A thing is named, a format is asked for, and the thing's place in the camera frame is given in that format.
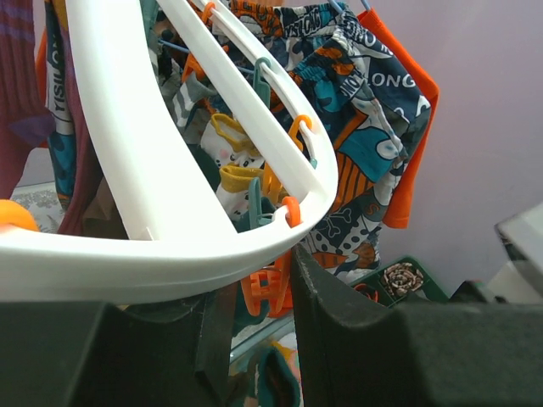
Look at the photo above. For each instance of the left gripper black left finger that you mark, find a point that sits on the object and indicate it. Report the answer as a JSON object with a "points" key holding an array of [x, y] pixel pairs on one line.
{"points": [[174, 353]]}

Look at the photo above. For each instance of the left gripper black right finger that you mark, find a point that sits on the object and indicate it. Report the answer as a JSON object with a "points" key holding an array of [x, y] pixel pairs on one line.
{"points": [[356, 352]]}

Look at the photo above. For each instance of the dark teal sock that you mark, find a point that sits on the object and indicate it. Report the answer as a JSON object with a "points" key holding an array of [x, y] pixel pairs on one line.
{"points": [[275, 383]]}

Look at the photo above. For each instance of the orange front clothespin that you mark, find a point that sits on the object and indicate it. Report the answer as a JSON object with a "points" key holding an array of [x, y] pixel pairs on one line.
{"points": [[271, 283]]}

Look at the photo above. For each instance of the teal clothespin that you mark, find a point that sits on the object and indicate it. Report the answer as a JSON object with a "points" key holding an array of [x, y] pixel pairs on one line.
{"points": [[260, 85], [260, 208]]}

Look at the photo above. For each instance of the green sock yellow dots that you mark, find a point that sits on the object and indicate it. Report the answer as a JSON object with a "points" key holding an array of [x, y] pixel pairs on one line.
{"points": [[226, 142]]}

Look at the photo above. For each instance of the white round sock hanger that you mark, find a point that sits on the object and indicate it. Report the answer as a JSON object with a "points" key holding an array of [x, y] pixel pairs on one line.
{"points": [[180, 242]]}

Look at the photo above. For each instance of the clear glass sock container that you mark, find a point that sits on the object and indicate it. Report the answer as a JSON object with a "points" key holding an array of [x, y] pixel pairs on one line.
{"points": [[253, 338]]}

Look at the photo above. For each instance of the dark green compartment tray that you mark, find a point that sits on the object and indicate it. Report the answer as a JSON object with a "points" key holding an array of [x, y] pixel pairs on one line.
{"points": [[397, 281]]}

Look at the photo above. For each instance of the brown striped-cuff sock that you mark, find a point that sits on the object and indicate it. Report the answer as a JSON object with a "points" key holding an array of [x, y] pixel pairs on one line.
{"points": [[91, 211]]}

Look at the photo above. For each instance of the yellow orange clothespin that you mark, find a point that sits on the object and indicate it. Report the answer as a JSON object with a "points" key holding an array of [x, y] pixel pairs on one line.
{"points": [[271, 186]]}

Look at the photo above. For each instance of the floral table mat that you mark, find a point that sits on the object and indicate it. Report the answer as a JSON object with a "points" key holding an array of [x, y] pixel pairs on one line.
{"points": [[43, 203]]}

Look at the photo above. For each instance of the patterned blue orange shorts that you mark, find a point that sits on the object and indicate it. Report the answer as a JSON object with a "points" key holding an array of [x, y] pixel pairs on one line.
{"points": [[364, 98]]}

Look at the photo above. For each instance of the purple yellow-cuff sock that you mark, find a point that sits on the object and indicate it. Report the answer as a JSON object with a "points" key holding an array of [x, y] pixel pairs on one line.
{"points": [[25, 122]]}

